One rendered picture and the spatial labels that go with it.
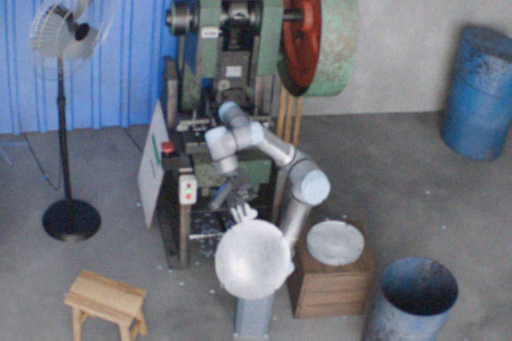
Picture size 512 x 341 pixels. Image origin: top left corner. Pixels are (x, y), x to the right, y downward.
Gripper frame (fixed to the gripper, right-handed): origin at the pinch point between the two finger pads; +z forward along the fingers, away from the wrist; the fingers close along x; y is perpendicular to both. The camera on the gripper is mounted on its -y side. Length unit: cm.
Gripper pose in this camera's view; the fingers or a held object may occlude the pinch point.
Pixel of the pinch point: (244, 227)
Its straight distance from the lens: 236.8
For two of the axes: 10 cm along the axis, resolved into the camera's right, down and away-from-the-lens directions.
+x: -4.8, 2.2, 8.5
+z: 3.4, 9.4, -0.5
